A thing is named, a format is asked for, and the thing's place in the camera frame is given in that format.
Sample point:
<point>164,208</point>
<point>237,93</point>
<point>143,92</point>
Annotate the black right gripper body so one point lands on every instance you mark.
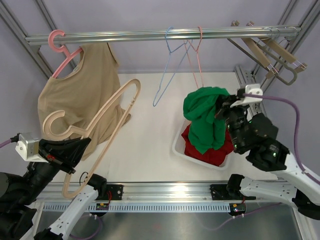
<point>235,117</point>

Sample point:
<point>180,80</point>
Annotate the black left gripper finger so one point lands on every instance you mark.
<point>68,148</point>
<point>70,158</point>

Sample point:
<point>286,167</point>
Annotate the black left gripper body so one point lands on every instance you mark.
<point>54,159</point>

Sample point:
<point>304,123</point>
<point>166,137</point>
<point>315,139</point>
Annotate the green t shirt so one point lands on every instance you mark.
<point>199,107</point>

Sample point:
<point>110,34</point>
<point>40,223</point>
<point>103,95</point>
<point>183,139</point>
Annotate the dark red t shirt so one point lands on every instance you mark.
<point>211,156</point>

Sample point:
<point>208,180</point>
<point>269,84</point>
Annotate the beige t shirt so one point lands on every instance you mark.
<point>82,93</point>

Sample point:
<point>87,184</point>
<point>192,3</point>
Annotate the light blue wire hanger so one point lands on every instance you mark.
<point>164,84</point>

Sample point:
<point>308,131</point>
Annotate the thin pink wire hanger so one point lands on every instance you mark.
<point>196,50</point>

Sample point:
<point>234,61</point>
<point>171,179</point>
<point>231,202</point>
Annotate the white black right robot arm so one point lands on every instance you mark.
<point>257,137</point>

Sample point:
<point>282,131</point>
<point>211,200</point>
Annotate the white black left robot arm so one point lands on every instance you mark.
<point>17,193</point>

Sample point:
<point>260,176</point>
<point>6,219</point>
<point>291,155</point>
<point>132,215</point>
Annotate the wooden clip hanger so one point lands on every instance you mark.
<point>286,55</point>
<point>259,50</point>

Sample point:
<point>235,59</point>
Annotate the grey plastic hanger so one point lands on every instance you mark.
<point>281,63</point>

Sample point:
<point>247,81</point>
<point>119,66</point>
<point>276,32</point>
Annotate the white plastic basket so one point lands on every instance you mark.
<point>178,148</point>

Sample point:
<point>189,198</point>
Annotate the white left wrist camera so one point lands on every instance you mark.
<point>27,148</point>

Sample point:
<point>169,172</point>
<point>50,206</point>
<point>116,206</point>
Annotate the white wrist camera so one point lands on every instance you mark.
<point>247,95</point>
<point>27,148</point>

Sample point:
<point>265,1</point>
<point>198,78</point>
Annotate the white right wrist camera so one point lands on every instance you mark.
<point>247,95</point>

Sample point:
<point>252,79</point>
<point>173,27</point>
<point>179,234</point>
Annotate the white slotted cable duct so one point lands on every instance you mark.
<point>159,207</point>

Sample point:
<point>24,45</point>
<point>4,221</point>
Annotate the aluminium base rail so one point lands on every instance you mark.
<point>164,191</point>

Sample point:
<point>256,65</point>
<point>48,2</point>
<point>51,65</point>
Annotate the silver clothes rail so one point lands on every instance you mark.
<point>231,32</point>

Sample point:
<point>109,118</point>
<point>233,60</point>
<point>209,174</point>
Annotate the aluminium frame left posts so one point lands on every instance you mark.
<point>17,29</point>

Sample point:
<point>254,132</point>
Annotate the aluminium frame posts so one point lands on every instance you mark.
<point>17,29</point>
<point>307,22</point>

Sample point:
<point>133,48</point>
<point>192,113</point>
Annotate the aluminium frame right posts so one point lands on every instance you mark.
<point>307,22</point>

